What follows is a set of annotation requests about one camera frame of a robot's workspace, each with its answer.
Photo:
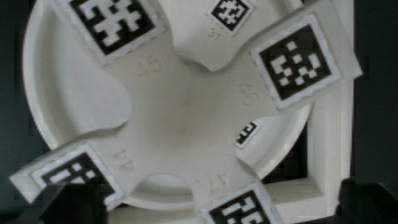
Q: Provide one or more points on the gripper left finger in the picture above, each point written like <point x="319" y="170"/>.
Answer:
<point x="70" y="204"/>

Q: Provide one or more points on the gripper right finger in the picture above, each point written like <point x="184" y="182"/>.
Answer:
<point x="369" y="203"/>

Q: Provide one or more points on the white cross-shaped table base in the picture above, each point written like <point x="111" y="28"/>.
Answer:
<point x="191" y="98"/>

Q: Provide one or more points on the white round table top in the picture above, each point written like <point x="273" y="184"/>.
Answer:
<point x="147" y="119"/>

